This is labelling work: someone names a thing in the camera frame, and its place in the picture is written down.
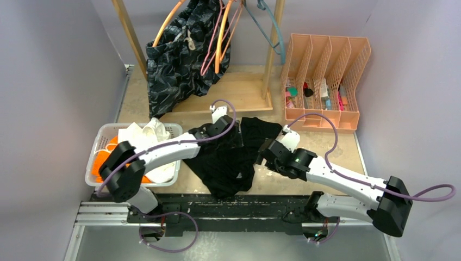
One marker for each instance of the pink plastic file organizer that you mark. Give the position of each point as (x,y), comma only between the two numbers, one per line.
(326,71)

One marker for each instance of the wooden clothes rack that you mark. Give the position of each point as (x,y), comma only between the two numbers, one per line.
(248,91)

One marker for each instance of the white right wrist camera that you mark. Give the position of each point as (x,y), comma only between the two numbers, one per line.
(290,138)

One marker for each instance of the green small item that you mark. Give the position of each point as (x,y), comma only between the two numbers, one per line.
(292,91)

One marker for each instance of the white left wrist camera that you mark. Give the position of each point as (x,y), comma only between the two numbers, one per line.
(217,112)

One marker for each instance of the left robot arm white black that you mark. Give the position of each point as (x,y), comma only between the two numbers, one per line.
(123,170)

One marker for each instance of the dark camouflage shorts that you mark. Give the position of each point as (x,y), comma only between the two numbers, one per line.
(173,66)

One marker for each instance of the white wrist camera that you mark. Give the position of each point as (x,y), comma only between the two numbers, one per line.
(290,138)
(217,112)

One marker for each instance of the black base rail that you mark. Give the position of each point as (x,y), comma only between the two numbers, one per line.
(288,214)

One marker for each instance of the black shorts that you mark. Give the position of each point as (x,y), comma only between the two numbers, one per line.
(226,172)

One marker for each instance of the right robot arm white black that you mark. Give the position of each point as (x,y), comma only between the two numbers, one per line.
(381,202)

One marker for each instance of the white shorts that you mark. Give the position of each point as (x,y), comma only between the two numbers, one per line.
(149,135)

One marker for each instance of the orange hanger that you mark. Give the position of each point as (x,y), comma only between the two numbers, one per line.
(166,22)
(226,31)

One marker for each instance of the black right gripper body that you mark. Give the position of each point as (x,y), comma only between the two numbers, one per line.
(274,167)

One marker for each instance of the pink small bottle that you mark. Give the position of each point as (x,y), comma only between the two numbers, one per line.
(288,100)

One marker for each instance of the orange shorts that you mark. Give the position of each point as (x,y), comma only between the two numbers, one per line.
(104,147)

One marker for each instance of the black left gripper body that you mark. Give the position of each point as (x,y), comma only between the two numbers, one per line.
(234,141)

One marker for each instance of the white plastic basket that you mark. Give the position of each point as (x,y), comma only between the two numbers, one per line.
(110,130)

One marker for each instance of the pink thin hanger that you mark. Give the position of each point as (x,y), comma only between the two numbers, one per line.
(209,57)

